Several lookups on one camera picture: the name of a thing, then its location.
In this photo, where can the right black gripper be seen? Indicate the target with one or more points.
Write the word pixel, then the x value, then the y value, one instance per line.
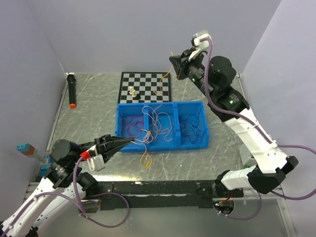
pixel 181 64

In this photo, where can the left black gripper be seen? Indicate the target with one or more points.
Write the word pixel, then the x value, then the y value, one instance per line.
pixel 106 144

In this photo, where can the blue three-compartment plastic bin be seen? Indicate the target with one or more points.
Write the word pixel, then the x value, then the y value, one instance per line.
pixel 166 126

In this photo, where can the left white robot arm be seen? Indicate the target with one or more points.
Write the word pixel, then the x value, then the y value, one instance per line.
pixel 64 183

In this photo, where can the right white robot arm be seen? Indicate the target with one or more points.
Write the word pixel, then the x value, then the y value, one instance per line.
pixel 229 105

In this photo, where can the black and white chessboard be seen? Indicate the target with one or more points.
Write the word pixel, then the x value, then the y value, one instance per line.
pixel 153 87

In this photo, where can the short white chess piece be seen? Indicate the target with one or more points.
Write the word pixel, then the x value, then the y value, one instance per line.
pixel 133 93

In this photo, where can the blue white lego structure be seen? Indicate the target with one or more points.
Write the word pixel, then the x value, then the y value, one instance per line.
pixel 44 166

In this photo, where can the black microphone orange tip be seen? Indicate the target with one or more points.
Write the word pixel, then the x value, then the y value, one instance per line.
pixel 72 90

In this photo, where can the blue and brown toy block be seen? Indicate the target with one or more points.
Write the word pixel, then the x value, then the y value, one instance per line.
pixel 26 149

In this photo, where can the white tape dispenser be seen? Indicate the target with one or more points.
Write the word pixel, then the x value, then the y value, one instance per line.
pixel 246 156

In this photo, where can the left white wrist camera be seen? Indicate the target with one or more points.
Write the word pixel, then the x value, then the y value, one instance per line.
pixel 95 161

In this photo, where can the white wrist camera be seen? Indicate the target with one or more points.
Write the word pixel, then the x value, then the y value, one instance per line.
pixel 201 42
pixel 95 161

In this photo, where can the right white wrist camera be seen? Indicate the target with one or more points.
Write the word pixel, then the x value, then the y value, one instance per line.
pixel 201 42

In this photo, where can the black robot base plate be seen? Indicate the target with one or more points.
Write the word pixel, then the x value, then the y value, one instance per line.
pixel 150 194

